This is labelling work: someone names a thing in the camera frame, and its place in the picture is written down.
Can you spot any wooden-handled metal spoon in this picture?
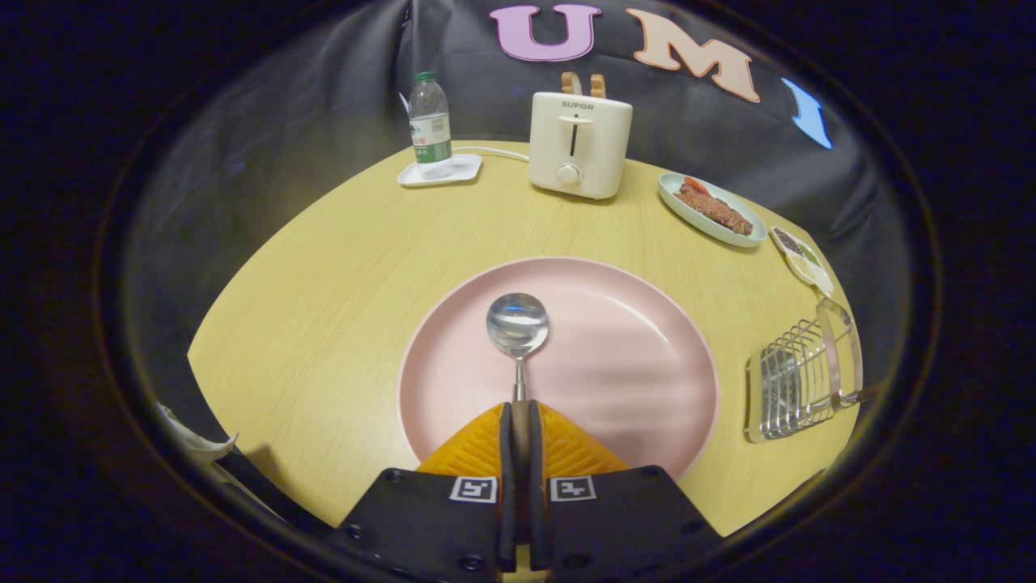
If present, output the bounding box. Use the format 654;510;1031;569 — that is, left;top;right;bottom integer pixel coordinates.
486;292;550;487

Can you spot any white toaster cable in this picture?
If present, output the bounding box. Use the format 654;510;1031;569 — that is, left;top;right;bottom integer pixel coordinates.
452;146;531;163

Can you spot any pink round plate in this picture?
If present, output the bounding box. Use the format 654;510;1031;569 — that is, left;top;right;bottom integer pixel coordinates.
397;257;720;483

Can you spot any pale green oval plate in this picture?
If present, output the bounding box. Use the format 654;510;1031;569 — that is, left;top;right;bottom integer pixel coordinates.
658;172;768;249

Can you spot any clear plastic water bottle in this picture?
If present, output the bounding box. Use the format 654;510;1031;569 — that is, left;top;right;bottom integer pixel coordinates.
408;71;455;181

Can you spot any white square coaster tray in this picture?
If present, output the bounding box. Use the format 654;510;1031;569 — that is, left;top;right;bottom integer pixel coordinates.
397;153;483;188

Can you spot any dark strap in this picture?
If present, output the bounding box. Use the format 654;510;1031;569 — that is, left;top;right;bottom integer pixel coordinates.
214;445;333;535

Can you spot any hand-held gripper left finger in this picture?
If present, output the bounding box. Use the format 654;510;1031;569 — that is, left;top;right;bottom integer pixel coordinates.
328;402;519;581

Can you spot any brown meat slice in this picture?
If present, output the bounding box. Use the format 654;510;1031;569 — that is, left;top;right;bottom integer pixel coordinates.
674;181;754;236

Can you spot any cream white toaster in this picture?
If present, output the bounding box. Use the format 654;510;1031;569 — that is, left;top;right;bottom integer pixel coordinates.
529;91;634;201

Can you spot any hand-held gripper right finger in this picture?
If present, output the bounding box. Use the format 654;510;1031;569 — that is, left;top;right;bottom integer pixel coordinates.
528;401;724;581

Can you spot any white divided seasoning dish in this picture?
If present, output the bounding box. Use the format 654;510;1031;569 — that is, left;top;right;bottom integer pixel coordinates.
769;226;835;299

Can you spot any metal wire cutlery rack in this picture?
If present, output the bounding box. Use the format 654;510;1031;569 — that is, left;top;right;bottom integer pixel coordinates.
744;298;864;444

